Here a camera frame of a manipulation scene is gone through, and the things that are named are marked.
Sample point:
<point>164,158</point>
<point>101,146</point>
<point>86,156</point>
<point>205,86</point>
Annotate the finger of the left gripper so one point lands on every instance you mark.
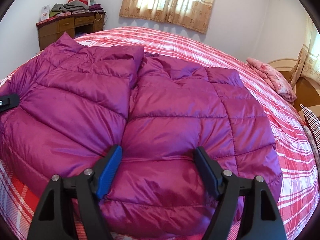
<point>9,102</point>

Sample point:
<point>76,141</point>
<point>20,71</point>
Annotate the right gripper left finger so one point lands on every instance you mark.
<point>53,218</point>

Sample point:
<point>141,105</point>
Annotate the purple puffer jacket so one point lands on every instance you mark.
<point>76,102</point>

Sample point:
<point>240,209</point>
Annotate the grey clothes pile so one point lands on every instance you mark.
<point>68,7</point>

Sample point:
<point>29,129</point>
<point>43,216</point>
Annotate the purple folded clothes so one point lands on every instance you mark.
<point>95,7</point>

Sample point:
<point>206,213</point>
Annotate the red plaid bed sheet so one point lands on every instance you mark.
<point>299,193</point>

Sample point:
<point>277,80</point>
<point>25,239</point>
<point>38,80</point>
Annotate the wooden desk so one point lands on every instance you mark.
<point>50,30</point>

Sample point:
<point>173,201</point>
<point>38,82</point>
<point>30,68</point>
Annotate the white card on desk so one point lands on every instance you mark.
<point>45,12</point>

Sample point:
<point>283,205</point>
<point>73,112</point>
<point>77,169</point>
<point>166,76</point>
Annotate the striped black white cloth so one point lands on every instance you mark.
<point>313,123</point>

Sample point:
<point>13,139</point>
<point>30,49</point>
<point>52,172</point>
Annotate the pink floral pillow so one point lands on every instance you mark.
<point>273,78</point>

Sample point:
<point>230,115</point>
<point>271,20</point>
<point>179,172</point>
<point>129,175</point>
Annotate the wooden headboard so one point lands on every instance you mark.
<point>306,90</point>

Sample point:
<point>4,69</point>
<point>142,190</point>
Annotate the beige side curtain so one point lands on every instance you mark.
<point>307,64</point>

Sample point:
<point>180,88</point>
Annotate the beige window curtain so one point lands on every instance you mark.
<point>190,14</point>

